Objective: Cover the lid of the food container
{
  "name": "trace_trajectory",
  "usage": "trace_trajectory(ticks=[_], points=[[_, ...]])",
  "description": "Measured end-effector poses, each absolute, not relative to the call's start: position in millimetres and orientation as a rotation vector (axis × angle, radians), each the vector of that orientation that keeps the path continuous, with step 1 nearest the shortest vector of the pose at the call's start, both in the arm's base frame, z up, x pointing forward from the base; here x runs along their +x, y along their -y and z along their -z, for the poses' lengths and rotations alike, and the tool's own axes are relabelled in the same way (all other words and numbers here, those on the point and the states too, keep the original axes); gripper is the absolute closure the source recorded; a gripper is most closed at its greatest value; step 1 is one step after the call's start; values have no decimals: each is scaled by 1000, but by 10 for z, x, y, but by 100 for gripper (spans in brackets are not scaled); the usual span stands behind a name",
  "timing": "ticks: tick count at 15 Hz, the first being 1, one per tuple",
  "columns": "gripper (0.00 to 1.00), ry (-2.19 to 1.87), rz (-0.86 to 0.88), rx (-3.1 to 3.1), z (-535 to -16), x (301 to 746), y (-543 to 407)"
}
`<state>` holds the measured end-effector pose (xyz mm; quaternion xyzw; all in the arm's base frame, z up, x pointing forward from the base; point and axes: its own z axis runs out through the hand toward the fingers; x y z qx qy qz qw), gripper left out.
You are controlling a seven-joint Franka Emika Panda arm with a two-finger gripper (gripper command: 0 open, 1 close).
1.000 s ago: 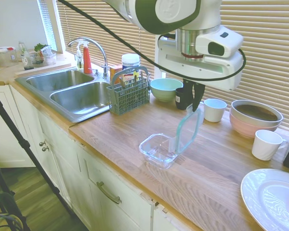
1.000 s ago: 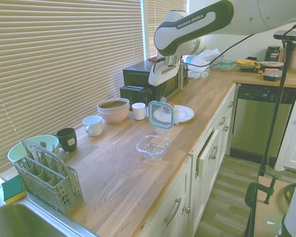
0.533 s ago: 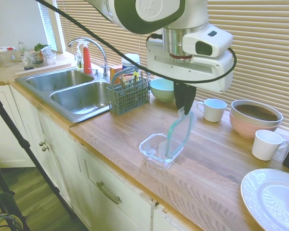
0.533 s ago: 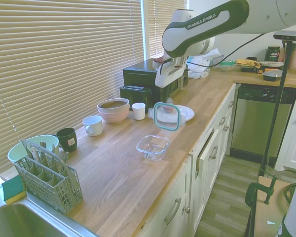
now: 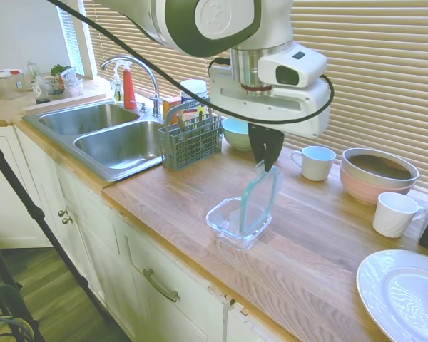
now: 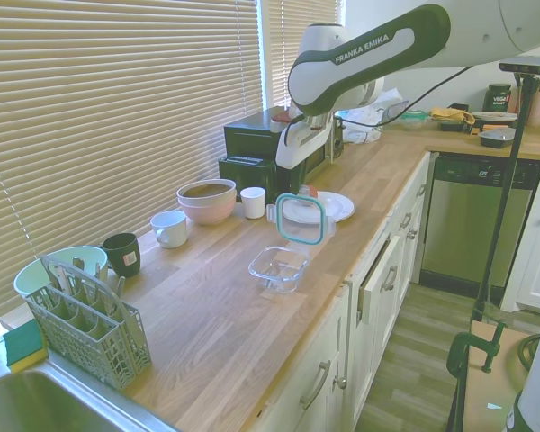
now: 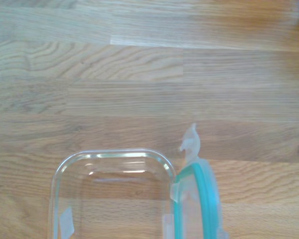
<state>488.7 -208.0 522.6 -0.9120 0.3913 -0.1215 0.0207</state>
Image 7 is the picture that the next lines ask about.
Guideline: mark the teal-rimmed clear container lid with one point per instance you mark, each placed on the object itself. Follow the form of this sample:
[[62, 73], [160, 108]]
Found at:
[[204, 194]]

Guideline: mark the clear glass food container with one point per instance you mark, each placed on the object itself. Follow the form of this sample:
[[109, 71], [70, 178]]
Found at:
[[114, 199]]

